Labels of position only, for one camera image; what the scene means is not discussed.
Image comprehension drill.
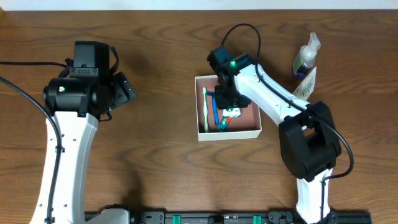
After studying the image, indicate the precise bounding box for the green white soap packet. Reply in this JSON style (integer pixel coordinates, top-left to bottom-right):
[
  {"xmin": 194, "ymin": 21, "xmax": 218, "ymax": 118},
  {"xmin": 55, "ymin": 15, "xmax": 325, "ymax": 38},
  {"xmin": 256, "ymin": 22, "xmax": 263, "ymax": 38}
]
[{"xmin": 223, "ymin": 108, "xmax": 241, "ymax": 118}]

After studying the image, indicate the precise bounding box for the green white toothbrush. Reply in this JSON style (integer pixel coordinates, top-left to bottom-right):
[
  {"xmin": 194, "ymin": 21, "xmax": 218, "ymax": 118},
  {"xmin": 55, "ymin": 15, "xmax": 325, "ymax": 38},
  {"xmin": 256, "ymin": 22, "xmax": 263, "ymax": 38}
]
[{"xmin": 202, "ymin": 87, "xmax": 209, "ymax": 133}]

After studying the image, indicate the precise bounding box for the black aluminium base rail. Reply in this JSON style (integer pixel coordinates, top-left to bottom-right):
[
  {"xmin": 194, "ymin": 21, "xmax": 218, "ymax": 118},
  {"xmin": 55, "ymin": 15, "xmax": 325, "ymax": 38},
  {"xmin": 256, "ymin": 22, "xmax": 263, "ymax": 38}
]
[{"xmin": 84, "ymin": 203, "xmax": 373, "ymax": 224}]

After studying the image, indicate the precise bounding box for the clear blue soap pump bottle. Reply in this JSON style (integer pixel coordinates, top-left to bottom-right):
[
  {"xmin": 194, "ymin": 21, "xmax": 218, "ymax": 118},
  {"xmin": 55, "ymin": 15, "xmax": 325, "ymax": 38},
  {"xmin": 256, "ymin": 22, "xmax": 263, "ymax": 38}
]
[{"xmin": 292, "ymin": 32, "xmax": 321, "ymax": 80}]

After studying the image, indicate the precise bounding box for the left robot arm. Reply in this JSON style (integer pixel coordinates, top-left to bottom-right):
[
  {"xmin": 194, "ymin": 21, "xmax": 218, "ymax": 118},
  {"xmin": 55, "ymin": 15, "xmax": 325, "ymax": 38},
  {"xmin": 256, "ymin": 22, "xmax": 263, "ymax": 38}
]
[{"xmin": 31, "ymin": 41, "xmax": 135, "ymax": 224}]

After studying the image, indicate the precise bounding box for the red green toothpaste tube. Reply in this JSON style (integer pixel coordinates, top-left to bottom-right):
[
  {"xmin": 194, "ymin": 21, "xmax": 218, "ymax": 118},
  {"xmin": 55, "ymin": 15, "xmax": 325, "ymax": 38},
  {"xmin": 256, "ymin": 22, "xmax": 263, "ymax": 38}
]
[{"xmin": 216, "ymin": 117, "xmax": 231, "ymax": 133}]

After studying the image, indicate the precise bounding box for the white square cardboard box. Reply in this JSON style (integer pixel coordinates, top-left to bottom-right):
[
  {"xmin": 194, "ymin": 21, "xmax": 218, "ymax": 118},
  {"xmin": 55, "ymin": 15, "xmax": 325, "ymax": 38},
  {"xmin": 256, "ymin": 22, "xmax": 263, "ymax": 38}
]
[{"xmin": 195, "ymin": 75, "xmax": 262, "ymax": 141}]

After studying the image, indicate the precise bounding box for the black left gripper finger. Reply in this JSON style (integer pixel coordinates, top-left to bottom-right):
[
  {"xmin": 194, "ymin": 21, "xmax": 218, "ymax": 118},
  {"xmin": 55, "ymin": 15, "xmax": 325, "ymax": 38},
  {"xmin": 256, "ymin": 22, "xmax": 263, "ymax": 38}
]
[
  {"xmin": 111, "ymin": 80, "xmax": 128, "ymax": 109},
  {"xmin": 114, "ymin": 72, "xmax": 136, "ymax": 101}
]

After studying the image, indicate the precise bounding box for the blue disposable razor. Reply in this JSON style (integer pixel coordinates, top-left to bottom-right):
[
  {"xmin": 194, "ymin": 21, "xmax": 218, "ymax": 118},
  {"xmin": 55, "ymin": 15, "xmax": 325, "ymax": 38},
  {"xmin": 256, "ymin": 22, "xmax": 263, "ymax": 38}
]
[{"xmin": 206, "ymin": 92, "xmax": 220, "ymax": 126}]

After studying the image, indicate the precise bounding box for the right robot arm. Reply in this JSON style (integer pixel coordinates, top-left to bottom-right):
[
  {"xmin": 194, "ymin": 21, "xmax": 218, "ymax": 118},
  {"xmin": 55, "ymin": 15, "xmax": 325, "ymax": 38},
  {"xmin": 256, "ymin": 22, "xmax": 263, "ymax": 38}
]
[{"xmin": 207, "ymin": 45, "xmax": 341, "ymax": 223}]

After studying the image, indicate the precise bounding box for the white floral lotion tube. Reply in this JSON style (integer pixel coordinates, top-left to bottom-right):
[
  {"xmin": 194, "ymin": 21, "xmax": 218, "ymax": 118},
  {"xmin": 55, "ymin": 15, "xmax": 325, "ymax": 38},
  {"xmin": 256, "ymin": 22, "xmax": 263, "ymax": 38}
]
[{"xmin": 293, "ymin": 67, "xmax": 317, "ymax": 100}]

